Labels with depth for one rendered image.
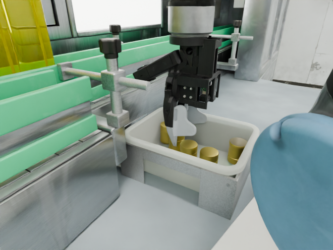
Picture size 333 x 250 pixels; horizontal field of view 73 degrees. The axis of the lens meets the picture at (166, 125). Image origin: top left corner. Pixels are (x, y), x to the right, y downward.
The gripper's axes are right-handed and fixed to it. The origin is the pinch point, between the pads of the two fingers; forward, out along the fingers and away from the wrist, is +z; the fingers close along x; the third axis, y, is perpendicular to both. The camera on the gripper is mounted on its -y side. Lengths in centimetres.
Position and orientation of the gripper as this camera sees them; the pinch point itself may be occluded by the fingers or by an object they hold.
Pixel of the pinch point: (176, 135)
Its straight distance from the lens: 48.6
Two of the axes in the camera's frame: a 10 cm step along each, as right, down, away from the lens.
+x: 4.7, -4.0, 7.9
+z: 0.0, 8.9, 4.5
